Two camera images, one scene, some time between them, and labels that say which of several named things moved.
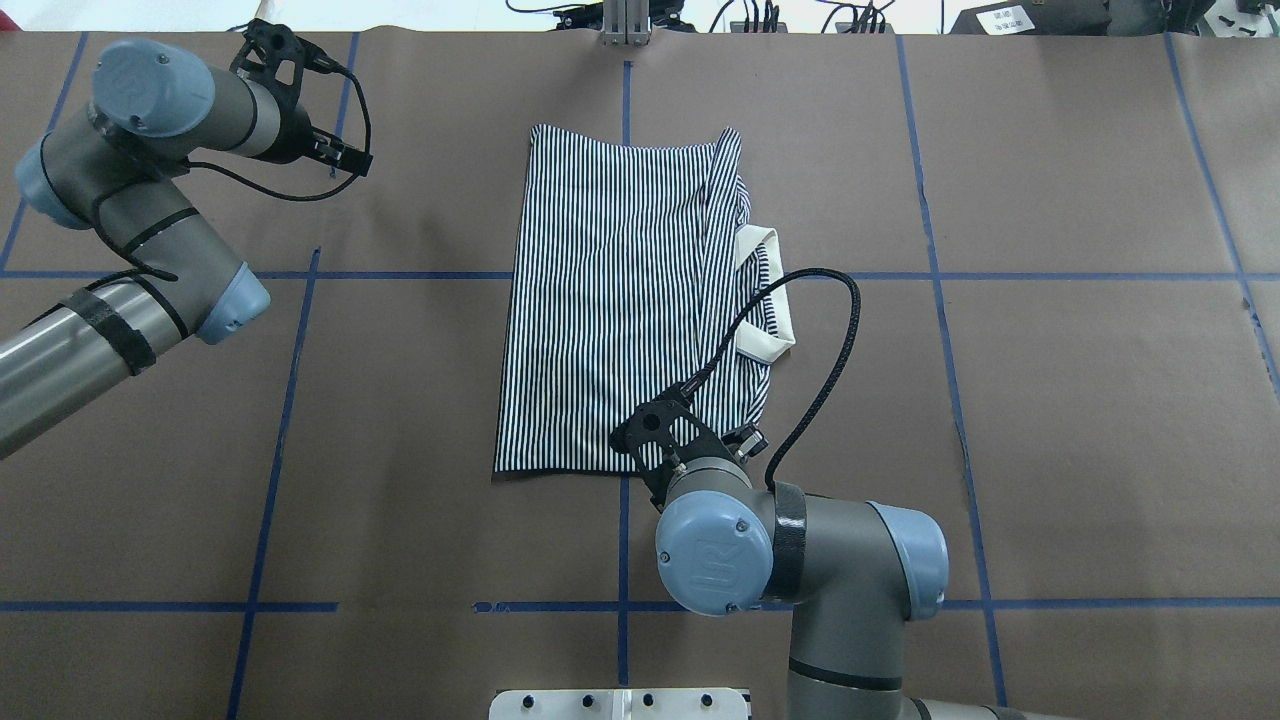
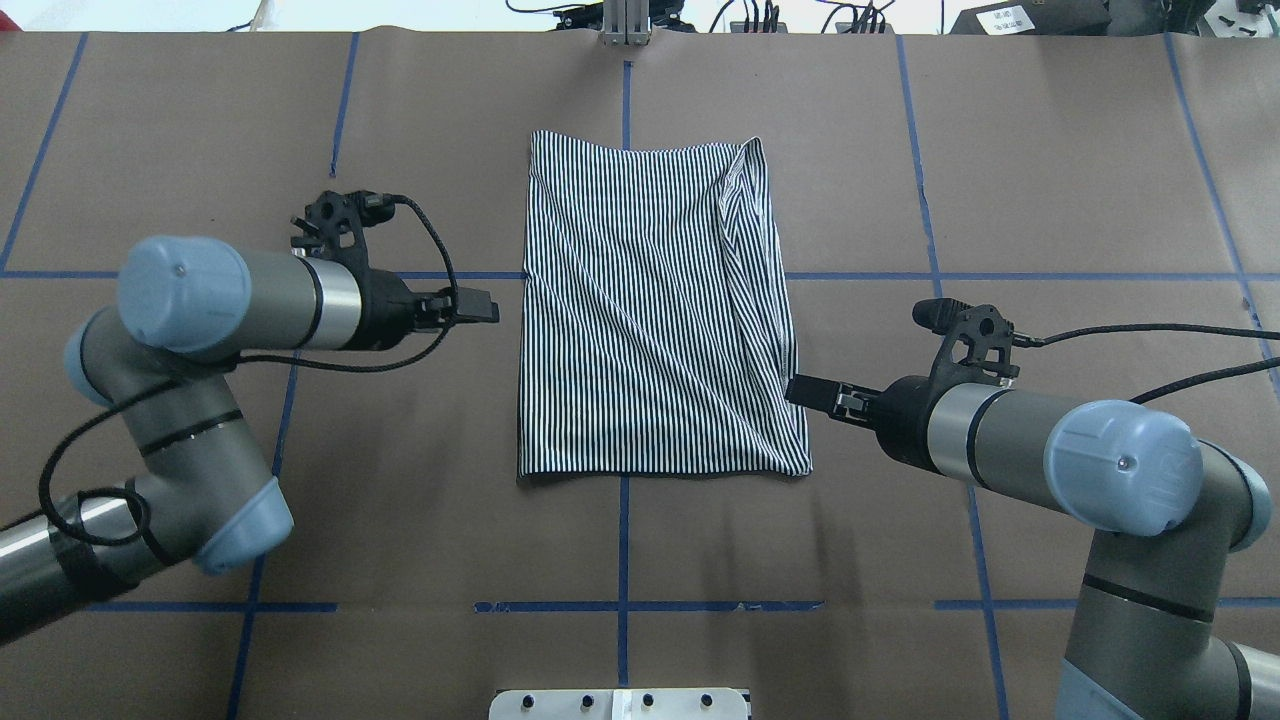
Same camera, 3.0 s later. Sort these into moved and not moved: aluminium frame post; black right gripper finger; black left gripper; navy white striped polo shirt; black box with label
Moved: black right gripper finger; black left gripper
Not moved: navy white striped polo shirt; aluminium frame post; black box with label
